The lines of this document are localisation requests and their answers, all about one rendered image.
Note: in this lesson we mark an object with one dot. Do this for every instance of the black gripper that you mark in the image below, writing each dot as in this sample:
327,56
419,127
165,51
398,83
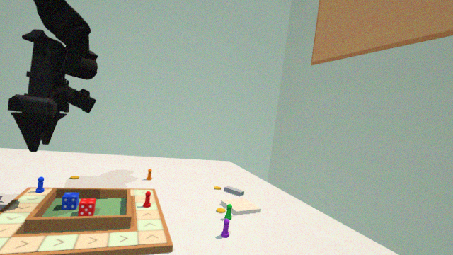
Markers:
39,108

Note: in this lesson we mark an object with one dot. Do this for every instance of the red die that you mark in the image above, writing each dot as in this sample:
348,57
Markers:
86,207

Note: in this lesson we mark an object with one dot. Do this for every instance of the purple game pawn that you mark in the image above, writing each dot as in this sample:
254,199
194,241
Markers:
225,233

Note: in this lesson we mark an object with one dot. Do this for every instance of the blue pawn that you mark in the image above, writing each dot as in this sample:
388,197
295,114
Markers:
40,188

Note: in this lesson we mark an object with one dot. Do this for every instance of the dark red pawn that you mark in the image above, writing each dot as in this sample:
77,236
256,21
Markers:
147,203

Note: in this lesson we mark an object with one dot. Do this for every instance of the cream flat square tile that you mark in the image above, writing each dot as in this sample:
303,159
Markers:
241,206

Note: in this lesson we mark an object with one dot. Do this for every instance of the blue die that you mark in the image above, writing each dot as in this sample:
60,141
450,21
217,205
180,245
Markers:
70,201

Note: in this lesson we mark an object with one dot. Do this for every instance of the green pawn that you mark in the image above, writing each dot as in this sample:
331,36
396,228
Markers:
228,215

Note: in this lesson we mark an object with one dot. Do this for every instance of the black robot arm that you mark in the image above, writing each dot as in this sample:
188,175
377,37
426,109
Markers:
75,59

